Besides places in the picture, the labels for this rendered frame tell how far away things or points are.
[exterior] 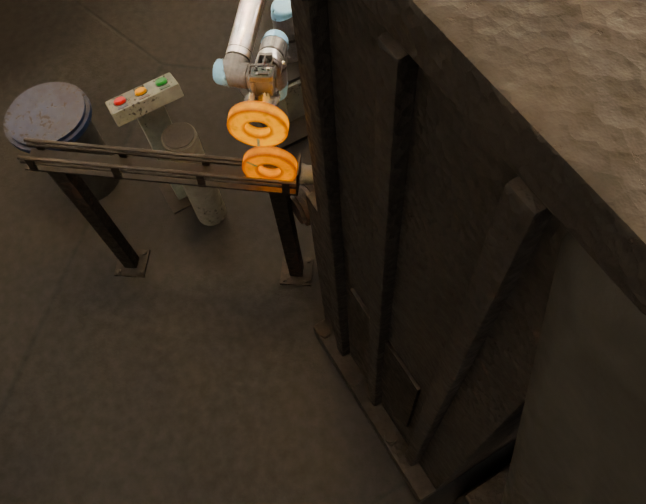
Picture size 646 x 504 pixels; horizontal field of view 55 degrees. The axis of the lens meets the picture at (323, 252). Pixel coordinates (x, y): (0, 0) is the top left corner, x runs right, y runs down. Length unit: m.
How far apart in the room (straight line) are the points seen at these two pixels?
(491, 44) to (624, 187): 0.17
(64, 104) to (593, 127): 2.18
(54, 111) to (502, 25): 2.09
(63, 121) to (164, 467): 1.28
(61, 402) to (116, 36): 1.79
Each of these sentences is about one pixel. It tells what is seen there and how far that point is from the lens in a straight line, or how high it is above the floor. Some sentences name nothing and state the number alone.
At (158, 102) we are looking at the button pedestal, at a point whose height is 0.59.
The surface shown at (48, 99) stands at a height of 0.43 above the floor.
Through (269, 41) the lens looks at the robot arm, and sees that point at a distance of 1.80.
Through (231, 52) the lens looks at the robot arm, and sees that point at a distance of 1.92.
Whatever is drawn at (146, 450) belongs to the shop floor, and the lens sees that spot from 2.30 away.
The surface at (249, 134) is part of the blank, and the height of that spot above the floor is 0.88.
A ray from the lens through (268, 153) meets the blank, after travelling 1.71.
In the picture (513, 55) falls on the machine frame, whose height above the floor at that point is 1.76.
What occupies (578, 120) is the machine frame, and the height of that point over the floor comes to 1.76.
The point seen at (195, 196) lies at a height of 0.23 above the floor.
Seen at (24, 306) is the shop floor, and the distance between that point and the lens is 2.66.
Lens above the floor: 2.15
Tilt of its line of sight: 63 degrees down
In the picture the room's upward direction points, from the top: 7 degrees counter-clockwise
